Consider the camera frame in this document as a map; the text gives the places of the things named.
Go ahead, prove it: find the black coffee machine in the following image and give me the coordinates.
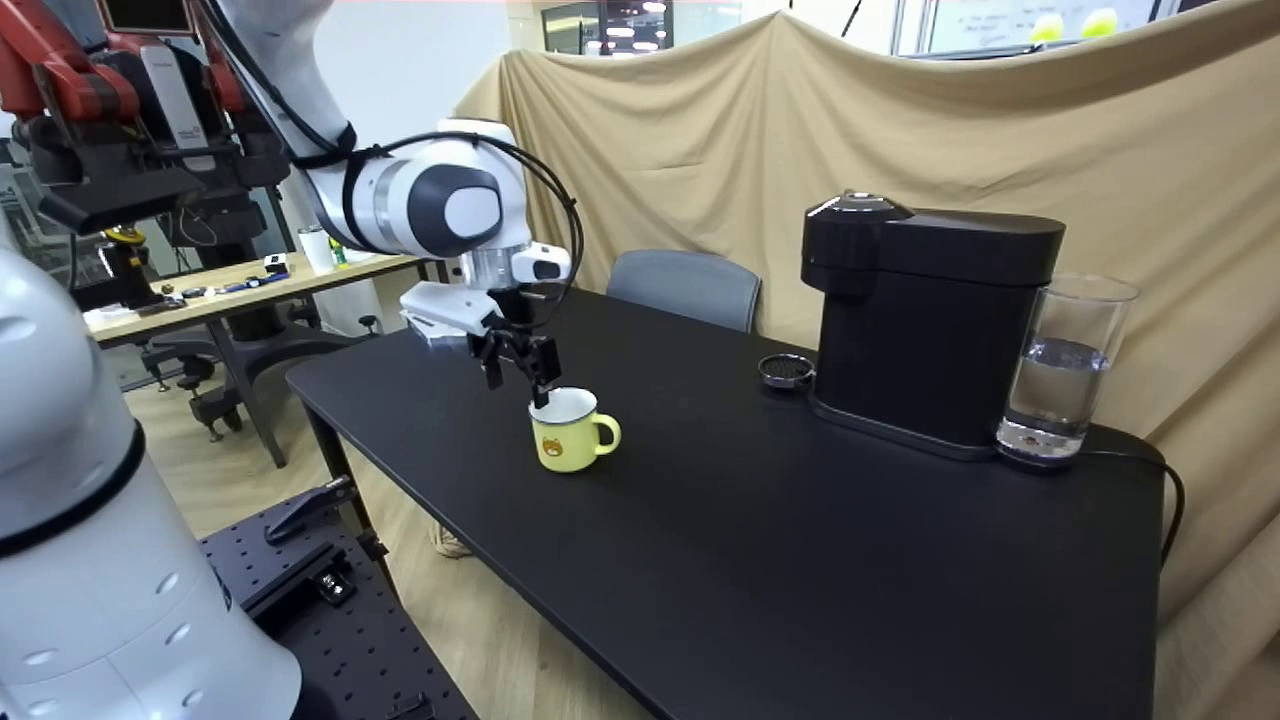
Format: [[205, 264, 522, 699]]
[[795, 187, 1069, 468]]

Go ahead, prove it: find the grey chair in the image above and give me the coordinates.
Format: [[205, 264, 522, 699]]
[[603, 248, 768, 336]]

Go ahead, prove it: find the beige cloth backdrop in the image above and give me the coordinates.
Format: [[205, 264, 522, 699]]
[[452, 0, 1280, 720]]

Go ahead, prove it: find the wooden desk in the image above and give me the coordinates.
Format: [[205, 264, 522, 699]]
[[81, 248, 443, 470]]

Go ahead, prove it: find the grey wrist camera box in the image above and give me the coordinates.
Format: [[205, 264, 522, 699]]
[[508, 238, 577, 287]]

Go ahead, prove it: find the small round black drip tray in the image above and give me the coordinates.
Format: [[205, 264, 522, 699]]
[[758, 347, 822, 394]]

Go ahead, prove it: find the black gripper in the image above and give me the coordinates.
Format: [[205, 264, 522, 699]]
[[463, 281, 564, 408]]

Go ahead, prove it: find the dark monitor screen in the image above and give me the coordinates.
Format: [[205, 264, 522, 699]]
[[536, 0, 680, 59]]

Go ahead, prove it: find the black table leg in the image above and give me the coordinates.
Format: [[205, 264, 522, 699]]
[[299, 401, 393, 567]]

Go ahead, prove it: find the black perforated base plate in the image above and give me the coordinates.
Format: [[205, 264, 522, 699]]
[[197, 474, 479, 720]]

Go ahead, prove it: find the black power cable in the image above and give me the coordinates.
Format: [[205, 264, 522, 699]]
[[1085, 425, 1191, 575]]

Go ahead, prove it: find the white plastic packet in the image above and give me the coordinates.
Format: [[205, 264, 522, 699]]
[[402, 301, 483, 350]]

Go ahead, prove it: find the clear water tank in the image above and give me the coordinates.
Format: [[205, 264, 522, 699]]
[[994, 271, 1142, 470]]

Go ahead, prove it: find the black office chair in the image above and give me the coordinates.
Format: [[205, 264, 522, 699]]
[[137, 322, 258, 444]]

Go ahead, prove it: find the red and black robot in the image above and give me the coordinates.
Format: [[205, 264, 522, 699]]
[[0, 0, 299, 310]]

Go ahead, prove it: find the yellow mug with white inside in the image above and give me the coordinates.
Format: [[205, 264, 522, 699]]
[[524, 383, 630, 481]]

